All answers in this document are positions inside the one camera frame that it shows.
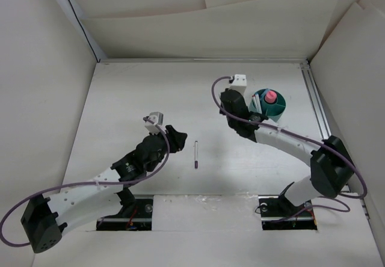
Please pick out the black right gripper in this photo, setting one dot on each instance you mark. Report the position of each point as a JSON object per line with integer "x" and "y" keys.
{"x": 220, "y": 112}

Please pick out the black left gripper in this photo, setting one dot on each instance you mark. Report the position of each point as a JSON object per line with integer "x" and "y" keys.
{"x": 176, "y": 139}

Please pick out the blue cap white marker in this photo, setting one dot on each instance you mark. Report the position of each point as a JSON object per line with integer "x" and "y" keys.
{"x": 258, "y": 103}

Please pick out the purple cap white marker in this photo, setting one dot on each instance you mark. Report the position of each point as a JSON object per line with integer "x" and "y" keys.
{"x": 196, "y": 155}

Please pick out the pink cap glue bottle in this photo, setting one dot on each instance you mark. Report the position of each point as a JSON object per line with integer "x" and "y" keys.
{"x": 270, "y": 97}

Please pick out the red cap white marker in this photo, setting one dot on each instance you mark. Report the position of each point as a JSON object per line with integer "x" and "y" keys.
{"x": 254, "y": 102}

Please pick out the blue translucent stapler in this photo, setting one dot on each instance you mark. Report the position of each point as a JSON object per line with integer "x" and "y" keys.
{"x": 262, "y": 93}

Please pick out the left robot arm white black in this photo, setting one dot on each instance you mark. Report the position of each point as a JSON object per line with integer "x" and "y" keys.
{"x": 47, "y": 219}

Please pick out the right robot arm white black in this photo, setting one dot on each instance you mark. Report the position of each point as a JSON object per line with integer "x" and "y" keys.
{"x": 330, "y": 166}

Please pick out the teal round divided container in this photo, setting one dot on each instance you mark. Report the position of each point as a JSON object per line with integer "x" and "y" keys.
{"x": 272, "y": 111}

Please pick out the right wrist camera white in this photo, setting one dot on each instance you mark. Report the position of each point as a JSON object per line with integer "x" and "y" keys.
{"x": 238, "y": 83}

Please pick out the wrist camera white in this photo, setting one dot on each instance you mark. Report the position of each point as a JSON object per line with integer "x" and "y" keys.
{"x": 238, "y": 83}
{"x": 154, "y": 122}

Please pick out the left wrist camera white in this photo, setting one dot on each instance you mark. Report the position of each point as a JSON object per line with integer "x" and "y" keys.
{"x": 154, "y": 122}

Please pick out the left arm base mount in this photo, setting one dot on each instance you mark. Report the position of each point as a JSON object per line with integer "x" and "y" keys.
{"x": 134, "y": 215}

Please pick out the aluminium rail right side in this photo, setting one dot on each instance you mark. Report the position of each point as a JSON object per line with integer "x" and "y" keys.
{"x": 315, "y": 99}

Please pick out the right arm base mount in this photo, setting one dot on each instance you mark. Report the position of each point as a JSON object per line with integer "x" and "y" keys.
{"x": 277, "y": 213}

